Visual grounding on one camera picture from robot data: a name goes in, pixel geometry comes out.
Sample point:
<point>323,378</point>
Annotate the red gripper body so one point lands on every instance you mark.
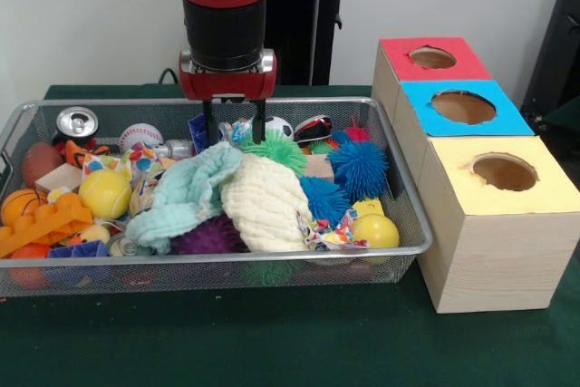
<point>226,85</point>

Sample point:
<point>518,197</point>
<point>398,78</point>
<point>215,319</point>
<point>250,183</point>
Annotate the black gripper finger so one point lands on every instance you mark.
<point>210,122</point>
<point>259,122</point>

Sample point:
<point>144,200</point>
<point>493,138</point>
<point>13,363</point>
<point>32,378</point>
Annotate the blue and white packet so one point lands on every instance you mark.
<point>238,131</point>

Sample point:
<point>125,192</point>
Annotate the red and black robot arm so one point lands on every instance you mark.
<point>222,20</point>

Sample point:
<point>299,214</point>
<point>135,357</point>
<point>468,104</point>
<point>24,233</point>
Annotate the silver mesh bin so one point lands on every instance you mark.
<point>204,273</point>

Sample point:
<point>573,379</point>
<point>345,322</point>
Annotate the wooden box with three holes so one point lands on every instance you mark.
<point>498,260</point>

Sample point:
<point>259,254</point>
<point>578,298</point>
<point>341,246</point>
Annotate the green spiky ball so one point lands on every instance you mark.
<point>281,151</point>

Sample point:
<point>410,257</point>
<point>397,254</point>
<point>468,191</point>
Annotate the mint green cloth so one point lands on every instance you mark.
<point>190,187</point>

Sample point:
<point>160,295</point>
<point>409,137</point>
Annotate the white baseball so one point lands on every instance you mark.
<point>140,135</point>

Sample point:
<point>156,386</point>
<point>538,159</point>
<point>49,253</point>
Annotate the cream white cloth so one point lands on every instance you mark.
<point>263,206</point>

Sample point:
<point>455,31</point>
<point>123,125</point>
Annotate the large blue spiky ball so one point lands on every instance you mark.
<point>358,167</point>

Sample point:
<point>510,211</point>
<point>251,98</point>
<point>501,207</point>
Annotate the yellow tennis ball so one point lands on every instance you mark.
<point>105,194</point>

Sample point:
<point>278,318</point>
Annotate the silver topped soda can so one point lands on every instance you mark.
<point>77,122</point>

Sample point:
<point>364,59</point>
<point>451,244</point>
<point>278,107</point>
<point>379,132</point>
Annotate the brown toy football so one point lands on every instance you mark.
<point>40,162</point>

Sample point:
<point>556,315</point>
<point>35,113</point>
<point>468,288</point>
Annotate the orange toy building brick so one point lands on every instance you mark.
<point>45,226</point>

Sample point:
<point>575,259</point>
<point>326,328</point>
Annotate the orange toy basketball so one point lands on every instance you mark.
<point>20,206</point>

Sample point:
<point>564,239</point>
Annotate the dark green side table cloth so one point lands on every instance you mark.
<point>566,117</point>

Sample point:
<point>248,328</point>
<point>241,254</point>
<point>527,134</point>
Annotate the black chair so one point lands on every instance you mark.
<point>557,42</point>

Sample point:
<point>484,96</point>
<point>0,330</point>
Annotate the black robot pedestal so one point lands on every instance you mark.
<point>294,20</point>

